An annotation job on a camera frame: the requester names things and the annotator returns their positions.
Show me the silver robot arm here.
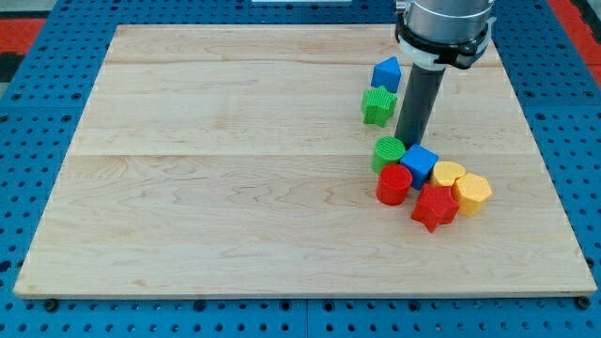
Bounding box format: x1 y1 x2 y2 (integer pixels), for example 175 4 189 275
394 0 496 148

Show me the blue cube block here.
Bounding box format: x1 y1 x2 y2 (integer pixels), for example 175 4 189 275
400 145 439 190

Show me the wooden board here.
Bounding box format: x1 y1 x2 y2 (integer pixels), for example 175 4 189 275
13 25 597 300

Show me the yellow heart block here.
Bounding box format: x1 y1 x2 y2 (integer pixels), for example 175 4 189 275
428 161 467 187

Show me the green cylinder block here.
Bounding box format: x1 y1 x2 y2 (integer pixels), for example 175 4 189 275
371 136 406 174

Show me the red cylinder block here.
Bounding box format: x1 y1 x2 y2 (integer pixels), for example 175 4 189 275
376 163 412 206

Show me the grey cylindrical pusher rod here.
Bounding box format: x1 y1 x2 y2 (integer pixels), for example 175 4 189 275
394 65 445 148

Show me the green star block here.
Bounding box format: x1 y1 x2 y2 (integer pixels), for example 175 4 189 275
361 85 397 128

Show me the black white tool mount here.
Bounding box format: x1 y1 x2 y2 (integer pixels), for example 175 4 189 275
394 17 496 70

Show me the red star block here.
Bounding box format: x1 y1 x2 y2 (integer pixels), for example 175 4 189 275
411 183 459 233

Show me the blue triangle block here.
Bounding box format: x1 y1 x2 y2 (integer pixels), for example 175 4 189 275
371 56 402 93

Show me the yellow hexagon block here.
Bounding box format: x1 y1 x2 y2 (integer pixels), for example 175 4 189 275
452 173 493 217

